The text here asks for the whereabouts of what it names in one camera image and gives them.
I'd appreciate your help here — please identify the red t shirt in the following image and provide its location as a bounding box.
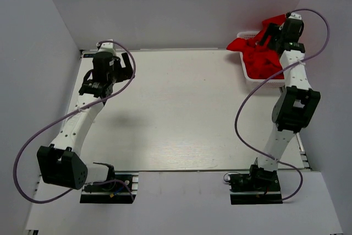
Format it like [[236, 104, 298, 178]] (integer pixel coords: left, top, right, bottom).
[[255, 14, 286, 44]]

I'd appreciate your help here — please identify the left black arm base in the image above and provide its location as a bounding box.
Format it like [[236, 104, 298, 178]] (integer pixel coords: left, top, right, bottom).
[[80, 171, 139, 204]]

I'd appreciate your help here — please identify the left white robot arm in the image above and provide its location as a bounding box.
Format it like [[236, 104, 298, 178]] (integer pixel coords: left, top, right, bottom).
[[37, 51, 133, 190]]

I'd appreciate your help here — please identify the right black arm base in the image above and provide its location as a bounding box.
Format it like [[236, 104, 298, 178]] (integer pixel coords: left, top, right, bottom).
[[223, 172, 283, 205]]

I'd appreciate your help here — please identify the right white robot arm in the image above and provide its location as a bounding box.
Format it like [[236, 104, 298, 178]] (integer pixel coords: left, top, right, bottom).
[[248, 13, 321, 190]]

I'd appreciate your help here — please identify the red t shirts pile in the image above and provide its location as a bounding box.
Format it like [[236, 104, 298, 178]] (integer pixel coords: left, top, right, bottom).
[[227, 30, 282, 79]]

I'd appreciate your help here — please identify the black table label sticker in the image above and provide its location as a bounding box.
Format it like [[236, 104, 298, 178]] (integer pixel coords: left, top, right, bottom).
[[82, 53, 96, 58]]

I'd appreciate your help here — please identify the white plastic basket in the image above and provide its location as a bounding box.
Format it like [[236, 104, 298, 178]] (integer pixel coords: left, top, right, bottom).
[[236, 30, 287, 89]]

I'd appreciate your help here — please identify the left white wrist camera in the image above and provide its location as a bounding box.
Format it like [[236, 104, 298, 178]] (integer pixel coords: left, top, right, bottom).
[[96, 39, 116, 56]]

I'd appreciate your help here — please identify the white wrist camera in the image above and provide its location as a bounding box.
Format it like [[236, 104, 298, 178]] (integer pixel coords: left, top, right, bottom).
[[96, 39, 116, 56], [285, 12, 302, 20]]

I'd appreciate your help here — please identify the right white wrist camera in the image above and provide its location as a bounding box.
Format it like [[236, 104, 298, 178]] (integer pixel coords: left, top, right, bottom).
[[285, 12, 302, 20]]

